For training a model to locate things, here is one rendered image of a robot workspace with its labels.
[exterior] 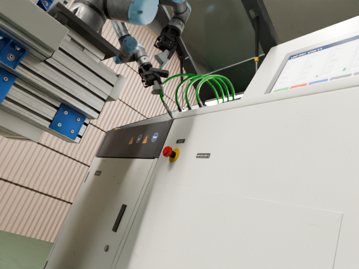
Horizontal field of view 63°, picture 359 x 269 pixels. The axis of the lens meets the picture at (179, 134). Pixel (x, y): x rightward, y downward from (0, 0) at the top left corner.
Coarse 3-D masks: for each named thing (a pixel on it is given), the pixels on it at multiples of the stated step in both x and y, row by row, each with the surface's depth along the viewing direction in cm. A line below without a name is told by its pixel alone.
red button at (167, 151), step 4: (164, 148) 95; (168, 148) 94; (176, 148) 97; (164, 152) 94; (168, 152) 93; (172, 152) 94; (176, 152) 96; (172, 156) 95; (176, 156) 94; (172, 160) 95
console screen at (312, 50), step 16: (352, 32) 105; (304, 48) 121; (320, 48) 112; (336, 48) 105; (352, 48) 99; (288, 64) 120; (304, 64) 112; (320, 64) 105; (336, 64) 99; (352, 64) 93; (272, 80) 120; (288, 80) 112; (304, 80) 105; (320, 80) 99
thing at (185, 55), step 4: (176, 40) 138; (180, 40) 138; (180, 44) 138; (176, 48) 141; (180, 48) 139; (184, 48) 140; (180, 52) 140; (184, 52) 140; (180, 56) 141; (184, 56) 140; (188, 56) 141
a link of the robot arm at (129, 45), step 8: (112, 24) 150; (120, 24) 149; (120, 32) 149; (128, 32) 150; (120, 40) 150; (128, 40) 147; (136, 40) 149; (120, 48) 154; (128, 48) 147; (136, 48) 150; (128, 56) 155
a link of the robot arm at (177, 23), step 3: (174, 18) 138; (171, 21) 138; (174, 21) 137; (177, 21) 137; (180, 21) 138; (171, 24) 137; (174, 24) 136; (177, 24) 137; (180, 24) 137; (183, 24) 139; (177, 27) 137; (180, 27) 137; (183, 27) 140
